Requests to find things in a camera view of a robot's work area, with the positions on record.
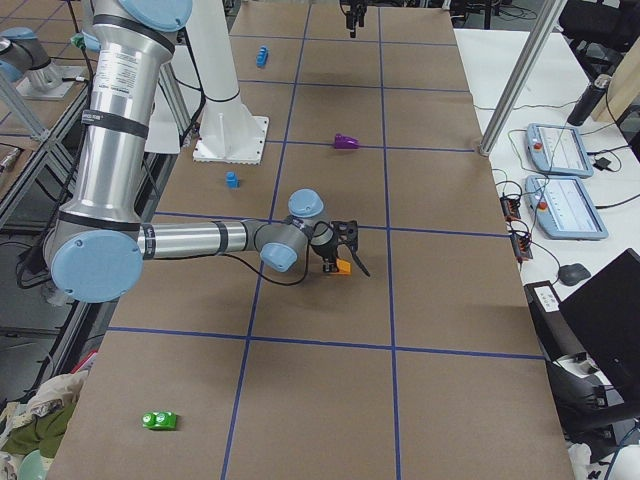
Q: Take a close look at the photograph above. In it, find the upper blue teach pendant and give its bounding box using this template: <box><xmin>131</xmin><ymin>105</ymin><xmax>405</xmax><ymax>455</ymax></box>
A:
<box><xmin>525</xmin><ymin>123</ymin><xmax>593</xmax><ymax>178</ymax></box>

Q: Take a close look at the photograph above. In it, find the small blue block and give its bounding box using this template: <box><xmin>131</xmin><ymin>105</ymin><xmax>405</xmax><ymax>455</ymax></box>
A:
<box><xmin>225</xmin><ymin>171</ymin><xmax>240</xmax><ymax>189</ymax></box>

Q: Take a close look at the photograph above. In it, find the black computer mouse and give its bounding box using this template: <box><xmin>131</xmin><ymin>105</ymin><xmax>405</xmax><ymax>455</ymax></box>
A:
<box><xmin>558</xmin><ymin>263</ymin><xmax>591</xmax><ymax>287</ymax></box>

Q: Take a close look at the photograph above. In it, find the lower blue teach pendant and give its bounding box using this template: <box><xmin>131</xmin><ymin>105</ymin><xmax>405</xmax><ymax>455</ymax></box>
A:
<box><xmin>525</xmin><ymin>175</ymin><xmax>609</xmax><ymax>241</ymax></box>

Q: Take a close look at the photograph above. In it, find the crumpled cloth pile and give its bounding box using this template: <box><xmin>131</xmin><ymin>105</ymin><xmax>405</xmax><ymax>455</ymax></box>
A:
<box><xmin>1</xmin><ymin>371</ymin><xmax>88</xmax><ymax>479</ymax></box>

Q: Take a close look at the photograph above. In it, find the flat blue block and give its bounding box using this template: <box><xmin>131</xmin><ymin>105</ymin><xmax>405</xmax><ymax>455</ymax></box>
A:
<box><xmin>256</xmin><ymin>45</ymin><xmax>269</xmax><ymax>68</ymax></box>

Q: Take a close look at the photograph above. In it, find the white metal base plate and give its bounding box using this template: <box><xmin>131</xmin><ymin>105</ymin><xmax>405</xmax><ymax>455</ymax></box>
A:
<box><xmin>186</xmin><ymin>0</ymin><xmax>269</xmax><ymax>164</ymax></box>

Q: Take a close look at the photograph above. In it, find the white table covering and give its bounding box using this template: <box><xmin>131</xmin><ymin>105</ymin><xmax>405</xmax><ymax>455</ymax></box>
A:
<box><xmin>455</xmin><ymin>29</ymin><xmax>639</xmax><ymax>299</ymax></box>

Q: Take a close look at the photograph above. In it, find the purple trapezoid block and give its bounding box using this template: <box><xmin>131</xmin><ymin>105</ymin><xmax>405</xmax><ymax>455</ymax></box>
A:
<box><xmin>333</xmin><ymin>133</ymin><xmax>360</xmax><ymax>150</ymax></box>

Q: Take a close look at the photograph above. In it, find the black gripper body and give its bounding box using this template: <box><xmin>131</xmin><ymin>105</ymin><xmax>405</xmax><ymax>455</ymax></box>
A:
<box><xmin>311</xmin><ymin>220</ymin><xmax>358</xmax><ymax>261</ymax></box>
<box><xmin>339</xmin><ymin>0</ymin><xmax>366</xmax><ymax>13</ymax></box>

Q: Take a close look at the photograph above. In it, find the green double block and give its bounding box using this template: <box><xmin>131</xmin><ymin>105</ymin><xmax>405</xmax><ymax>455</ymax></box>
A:
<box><xmin>141</xmin><ymin>411</ymin><xmax>178</xmax><ymax>431</ymax></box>

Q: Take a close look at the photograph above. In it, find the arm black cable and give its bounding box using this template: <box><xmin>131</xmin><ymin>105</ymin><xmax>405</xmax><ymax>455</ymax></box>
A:
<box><xmin>219</xmin><ymin>219</ymin><xmax>336</xmax><ymax>288</ymax></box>

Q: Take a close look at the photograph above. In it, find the black water bottle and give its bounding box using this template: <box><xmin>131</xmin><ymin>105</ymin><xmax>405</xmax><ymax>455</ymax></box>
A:
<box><xmin>567</xmin><ymin>74</ymin><xmax>612</xmax><ymax>127</ymax></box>

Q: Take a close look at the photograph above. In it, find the black laptop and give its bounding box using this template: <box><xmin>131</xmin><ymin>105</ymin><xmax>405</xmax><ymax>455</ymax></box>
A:
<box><xmin>560</xmin><ymin>248</ymin><xmax>639</xmax><ymax>400</ymax></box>

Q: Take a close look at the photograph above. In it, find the blue teach pendant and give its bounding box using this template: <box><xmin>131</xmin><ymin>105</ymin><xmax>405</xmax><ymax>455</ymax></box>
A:
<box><xmin>525</xmin><ymin>175</ymin><xmax>609</xmax><ymax>241</ymax></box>
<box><xmin>525</xmin><ymin>123</ymin><xmax>593</xmax><ymax>178</ymax></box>

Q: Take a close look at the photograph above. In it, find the grey metal post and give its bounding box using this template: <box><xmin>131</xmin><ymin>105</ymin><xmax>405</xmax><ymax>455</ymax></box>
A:
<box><xmin>478</xmin><ymin>0</ymin><xmax>567</xmax><ymax>157</ymax></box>

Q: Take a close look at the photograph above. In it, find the orange trapezoid block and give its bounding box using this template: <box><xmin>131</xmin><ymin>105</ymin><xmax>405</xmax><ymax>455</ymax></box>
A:
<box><xmin>335</xmin><ymin>258</ymin><xmax>352</xmax><ymax>275</ymax></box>

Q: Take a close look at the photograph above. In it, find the brown paper table mat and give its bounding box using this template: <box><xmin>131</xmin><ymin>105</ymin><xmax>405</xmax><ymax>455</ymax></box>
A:
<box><xmin>49</xmin><ymin>1</ymin><xmax>573</xmax><ymax>479</ymax></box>

